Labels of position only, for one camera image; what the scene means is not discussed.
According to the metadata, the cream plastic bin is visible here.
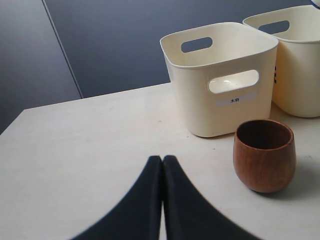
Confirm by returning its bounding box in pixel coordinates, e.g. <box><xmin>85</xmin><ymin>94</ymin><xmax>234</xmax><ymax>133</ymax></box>
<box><xmin>242</xmin><ymin>5</ymin><xmax>320</xmax><ymax>118</ymax></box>
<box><xmin>160</xmin><ymin>22</ymin><xmax>279</xmax><ymax>138</ymax></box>

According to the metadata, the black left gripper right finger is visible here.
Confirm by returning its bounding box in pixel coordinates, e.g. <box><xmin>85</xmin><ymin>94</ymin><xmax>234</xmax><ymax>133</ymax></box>
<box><xmin>163</xmin><ymin>155</ymin><xmax>253</xmax><ymax>240</ymax></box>

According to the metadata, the left cream plastic bin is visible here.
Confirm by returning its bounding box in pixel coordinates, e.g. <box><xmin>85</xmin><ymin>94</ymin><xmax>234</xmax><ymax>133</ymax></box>
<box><xmin>160</xmin><ymin>22</ymin><xmax>279</xmax><ymax>138</ymax></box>

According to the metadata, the middle cream plastic bin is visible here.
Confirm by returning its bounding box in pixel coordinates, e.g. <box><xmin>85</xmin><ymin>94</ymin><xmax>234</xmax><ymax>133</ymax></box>
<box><xmin>242</xmin><ymin>5</ymin><xmax>320</xmax><ymax>118</ymax></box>

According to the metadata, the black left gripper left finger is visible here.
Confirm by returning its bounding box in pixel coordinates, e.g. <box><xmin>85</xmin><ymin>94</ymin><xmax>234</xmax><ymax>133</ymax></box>
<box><xmin>73</xmin><ymin>155</ymin><xmax>162</xmax><ymax>240</ymax></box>

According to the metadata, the brown wooden cup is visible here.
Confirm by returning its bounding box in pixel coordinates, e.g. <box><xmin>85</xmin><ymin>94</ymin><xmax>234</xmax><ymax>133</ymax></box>
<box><xmin>233</xmin><ymin>119</ymin><xmax>297</xmax><ymax>194</ymax></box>

